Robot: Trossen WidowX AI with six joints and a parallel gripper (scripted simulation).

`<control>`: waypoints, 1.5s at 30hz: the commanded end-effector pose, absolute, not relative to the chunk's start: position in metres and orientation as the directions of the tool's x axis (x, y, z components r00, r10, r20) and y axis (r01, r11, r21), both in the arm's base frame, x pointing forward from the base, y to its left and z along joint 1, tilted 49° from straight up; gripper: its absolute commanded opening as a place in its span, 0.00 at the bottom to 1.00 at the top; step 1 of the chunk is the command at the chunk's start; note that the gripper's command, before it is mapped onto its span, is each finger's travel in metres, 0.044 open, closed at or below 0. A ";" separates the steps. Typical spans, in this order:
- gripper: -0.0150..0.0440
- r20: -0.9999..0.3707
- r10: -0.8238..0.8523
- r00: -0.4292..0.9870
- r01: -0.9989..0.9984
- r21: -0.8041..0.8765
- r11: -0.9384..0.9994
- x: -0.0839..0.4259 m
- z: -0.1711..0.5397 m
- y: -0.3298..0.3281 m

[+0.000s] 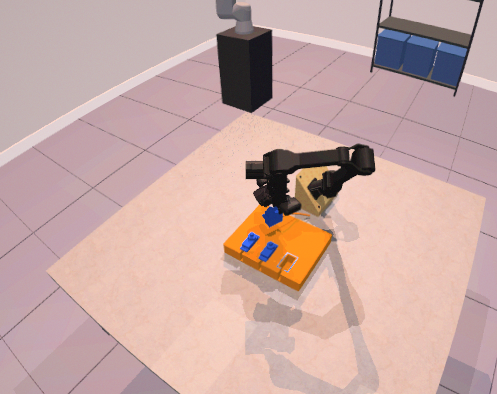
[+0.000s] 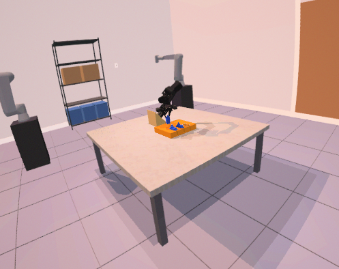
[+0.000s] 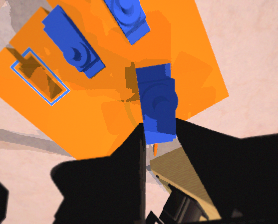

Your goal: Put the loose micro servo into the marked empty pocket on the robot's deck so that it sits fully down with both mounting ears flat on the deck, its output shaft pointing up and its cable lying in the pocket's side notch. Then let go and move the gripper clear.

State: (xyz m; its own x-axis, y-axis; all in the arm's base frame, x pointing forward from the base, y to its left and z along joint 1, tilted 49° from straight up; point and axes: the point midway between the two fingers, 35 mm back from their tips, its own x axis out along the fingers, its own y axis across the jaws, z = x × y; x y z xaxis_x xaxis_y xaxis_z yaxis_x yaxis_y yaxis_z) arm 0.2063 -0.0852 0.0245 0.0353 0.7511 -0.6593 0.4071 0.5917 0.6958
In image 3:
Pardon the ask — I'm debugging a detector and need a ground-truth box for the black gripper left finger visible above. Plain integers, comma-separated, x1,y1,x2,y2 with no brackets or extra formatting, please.
50,123,146,224

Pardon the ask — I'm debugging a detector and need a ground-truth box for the orange flat panel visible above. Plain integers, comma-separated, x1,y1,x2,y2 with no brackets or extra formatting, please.
0,0,229,160

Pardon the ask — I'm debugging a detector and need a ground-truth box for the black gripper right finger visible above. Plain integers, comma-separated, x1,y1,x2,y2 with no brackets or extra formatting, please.
176,118,278,218

